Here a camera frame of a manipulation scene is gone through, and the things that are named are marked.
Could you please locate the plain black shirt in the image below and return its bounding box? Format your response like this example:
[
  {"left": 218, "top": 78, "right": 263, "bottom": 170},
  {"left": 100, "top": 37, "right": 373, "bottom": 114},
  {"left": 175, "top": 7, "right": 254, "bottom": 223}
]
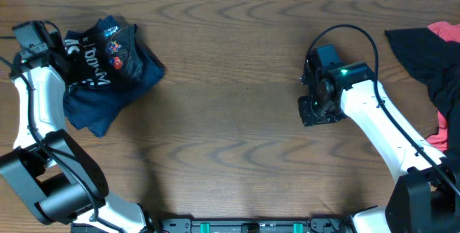
[{"left": 385, "top": 27, "right": 459, "bottom": 156}]

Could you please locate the black orange patterned jersey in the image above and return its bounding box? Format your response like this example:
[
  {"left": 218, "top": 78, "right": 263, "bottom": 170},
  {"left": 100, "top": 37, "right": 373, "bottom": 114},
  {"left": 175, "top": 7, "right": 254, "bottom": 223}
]
[{"left": 64, "top": 25, "right": 144, "bottom": 89}]

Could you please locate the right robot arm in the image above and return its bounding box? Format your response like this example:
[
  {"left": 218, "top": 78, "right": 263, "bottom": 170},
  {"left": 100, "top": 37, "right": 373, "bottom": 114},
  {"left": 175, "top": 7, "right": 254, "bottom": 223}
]
[{"left": 298, "top": 63, "right": 459, "bottom": 232}]

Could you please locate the folded navy blue shirt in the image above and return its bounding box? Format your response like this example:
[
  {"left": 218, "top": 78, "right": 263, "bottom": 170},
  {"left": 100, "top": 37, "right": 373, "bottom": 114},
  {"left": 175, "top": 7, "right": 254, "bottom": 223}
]
[{"left": 63, "top": 16, "right": 165, "bottom": 137}]

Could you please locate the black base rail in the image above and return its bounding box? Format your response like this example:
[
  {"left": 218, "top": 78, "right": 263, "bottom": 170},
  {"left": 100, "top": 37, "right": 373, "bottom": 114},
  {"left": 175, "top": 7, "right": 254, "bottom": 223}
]
[{"left": 145, "top": 215, "right": 356, "bottom": 233}]

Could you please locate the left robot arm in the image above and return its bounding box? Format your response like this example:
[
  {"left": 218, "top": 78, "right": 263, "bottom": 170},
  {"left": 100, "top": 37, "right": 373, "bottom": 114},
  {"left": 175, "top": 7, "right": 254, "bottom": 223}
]
[{"left": 1, "top": 52, "right": 160, "bottom": 232}]

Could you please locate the red cloth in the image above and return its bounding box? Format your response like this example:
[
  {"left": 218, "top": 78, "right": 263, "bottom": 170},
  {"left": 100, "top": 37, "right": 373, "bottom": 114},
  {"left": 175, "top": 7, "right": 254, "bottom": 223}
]
[{"left": 425, "top": 20, "right": 460, "bottom": 153}]

